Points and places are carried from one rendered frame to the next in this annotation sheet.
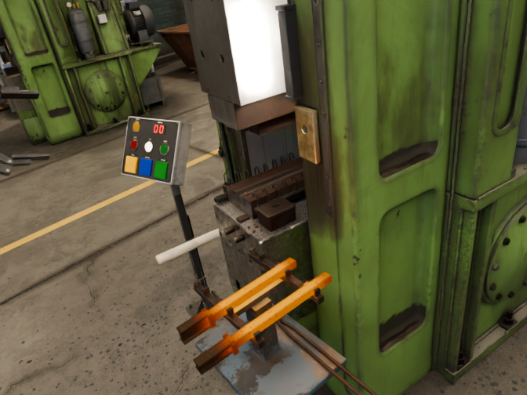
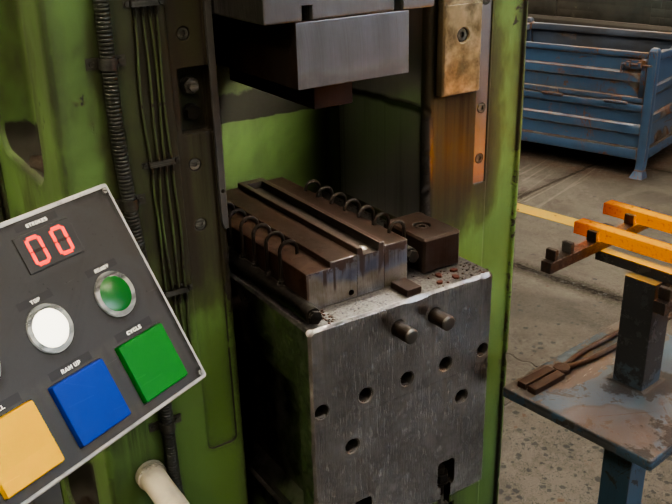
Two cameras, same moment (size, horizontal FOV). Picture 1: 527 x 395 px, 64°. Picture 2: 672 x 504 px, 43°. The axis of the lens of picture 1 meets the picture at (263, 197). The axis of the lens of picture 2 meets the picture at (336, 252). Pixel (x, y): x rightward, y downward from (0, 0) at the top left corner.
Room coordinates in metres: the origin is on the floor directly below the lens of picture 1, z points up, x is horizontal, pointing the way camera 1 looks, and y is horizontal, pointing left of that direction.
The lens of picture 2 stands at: (1.58, 1.35, 1.53)
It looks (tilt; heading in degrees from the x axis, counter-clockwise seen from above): 23 degrees down; 265
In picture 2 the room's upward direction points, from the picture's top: 2 degrees counter-clockwise
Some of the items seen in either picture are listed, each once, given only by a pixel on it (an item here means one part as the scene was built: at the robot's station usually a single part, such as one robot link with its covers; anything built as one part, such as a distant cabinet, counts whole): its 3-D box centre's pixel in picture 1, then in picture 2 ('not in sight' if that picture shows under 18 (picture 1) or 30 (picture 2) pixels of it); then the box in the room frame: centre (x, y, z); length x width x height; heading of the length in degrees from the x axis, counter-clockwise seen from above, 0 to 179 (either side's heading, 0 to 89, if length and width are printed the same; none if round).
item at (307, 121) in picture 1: (307, 134); (459, 46); (1.22, -0.17, 1.27); 0.09 x 0.02 x 0.17; 28
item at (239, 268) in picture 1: (298, 239); (320, 349); (1.49, -0.12, 0.69); 0.56 x 0.38 x 0.45; 118
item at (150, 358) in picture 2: (161, 170); (150, 362); (1.73, 0.43, 1.01); 0.07 x 0.05 x 0.07; 53
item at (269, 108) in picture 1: (271, 96); (283, 32); (1.54, -0.09, 1.32); 0.42 x 0.20 x 0.10; 118
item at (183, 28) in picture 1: (212, 48); not in sight; (8.59, 0.53, 0.42); 1.89 x 1.20 x 0.85; 39
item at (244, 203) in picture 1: (282, 182); (293, 233); (1.54, -0.09, 0.96); 0.42 x 0.20 x 0.09; 118
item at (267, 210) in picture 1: (277, 214); (421, 241); (1.31, -0.04, 0.95); 0.12 x 0.08 x 0.06; 118
